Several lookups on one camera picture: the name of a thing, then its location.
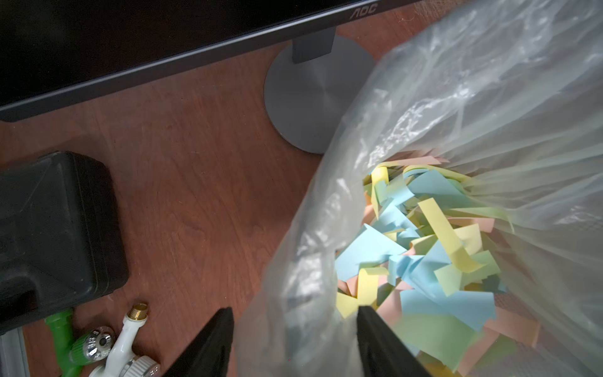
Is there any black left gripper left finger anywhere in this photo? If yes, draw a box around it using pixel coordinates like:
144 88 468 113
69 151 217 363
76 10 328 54
163 307 234 377

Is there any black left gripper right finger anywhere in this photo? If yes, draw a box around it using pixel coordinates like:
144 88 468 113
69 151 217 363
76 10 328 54
356 306 431 377

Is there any clear plastic bin liner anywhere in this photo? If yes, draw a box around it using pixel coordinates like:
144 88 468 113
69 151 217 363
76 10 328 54
234 1 602 376

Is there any pile of discarded sticky notes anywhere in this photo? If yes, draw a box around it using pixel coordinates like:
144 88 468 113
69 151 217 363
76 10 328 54
334 156 541 376

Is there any grey round monitor stand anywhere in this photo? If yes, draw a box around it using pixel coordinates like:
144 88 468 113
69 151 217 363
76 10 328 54
264 28 375 155

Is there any black AOC monitor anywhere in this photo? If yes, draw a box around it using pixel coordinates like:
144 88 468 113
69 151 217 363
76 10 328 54
1 0 401 123

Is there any white pipe fitting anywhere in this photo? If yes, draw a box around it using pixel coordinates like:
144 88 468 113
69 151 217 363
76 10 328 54
90 303 161 377

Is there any green pipe fitting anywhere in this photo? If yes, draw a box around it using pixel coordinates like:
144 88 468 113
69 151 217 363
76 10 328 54
45 308 116 377

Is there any black plastic tool case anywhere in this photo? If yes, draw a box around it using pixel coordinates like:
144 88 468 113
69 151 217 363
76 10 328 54
1 152 129 333

